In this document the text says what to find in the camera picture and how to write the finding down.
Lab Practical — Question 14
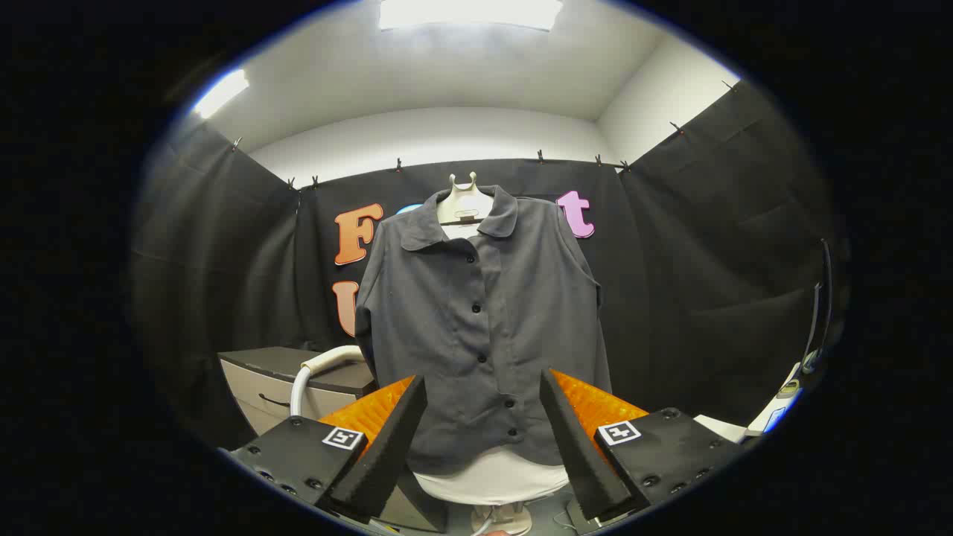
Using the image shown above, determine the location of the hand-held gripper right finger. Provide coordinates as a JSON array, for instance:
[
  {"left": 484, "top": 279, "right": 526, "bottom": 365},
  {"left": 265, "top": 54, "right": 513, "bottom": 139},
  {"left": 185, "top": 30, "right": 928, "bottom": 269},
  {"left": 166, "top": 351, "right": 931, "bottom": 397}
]
[{"left": 539, "top": 368, "right": 747, "bottom": 523}]

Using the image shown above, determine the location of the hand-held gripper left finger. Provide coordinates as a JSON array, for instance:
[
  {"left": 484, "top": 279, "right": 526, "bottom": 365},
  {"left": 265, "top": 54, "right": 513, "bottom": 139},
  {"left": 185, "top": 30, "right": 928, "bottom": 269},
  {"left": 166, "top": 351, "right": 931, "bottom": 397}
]
[{"left": 223, "top": 374, "right": 430, "bottom": 523}]

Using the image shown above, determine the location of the white garment steamer head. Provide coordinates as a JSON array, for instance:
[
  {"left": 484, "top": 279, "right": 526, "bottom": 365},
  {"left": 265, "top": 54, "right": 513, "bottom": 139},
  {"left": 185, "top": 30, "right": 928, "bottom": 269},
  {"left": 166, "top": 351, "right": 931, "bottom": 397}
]
[{"left": 289, "top": 345, "right": 367, "bottom": 418}]

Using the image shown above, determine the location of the dark grey button shirt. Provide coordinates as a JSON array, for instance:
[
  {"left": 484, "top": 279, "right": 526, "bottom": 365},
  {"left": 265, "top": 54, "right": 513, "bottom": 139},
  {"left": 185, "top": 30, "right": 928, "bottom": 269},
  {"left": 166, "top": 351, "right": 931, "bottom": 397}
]
[{"left": 354, "top": 185, "right": 613, "bottom": 477}]

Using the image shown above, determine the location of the white ironing pad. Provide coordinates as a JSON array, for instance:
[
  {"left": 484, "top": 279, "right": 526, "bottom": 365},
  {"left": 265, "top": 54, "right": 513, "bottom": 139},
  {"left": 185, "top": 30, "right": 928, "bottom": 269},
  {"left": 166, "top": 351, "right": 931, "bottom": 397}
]
[{"left": 412, "top": 444, "right": 571, "bottom": 508}]

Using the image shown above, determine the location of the grey drawer cabinet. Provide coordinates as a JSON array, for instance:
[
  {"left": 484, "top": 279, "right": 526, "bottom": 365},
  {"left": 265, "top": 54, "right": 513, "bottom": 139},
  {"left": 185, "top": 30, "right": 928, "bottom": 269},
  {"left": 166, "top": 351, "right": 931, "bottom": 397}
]
[{"left": 217, "top": 345, "right": 377, "bottom": 437}]

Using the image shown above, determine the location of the white side table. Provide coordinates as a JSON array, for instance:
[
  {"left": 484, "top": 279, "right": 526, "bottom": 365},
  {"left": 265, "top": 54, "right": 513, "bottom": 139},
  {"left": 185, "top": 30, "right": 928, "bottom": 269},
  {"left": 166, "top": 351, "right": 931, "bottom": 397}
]
[{"left": 692, "top": 363, "right": 805, "bottom": 445}]

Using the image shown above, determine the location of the black backdrop cloth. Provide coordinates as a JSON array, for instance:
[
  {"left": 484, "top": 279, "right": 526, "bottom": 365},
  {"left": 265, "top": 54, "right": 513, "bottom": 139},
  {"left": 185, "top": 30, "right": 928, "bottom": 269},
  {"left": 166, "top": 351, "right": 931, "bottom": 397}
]
[{"left": 130, "top": 78, "right": 850, "bottom": 451}]

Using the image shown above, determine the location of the small ceiling light panel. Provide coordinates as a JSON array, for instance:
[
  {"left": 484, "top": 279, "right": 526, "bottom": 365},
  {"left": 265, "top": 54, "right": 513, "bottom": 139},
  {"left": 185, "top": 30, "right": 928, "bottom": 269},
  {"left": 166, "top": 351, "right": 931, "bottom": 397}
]
[{"left": 194, "top": 68, "right": 251, "bottom": 120}]

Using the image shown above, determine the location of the large ceiling light panel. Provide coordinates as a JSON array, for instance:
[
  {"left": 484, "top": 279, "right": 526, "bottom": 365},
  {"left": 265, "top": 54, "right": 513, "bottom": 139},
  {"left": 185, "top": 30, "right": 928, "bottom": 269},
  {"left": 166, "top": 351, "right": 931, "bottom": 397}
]
[{"left": 378, "top": 0, "right": 564, "bottom": 32}]

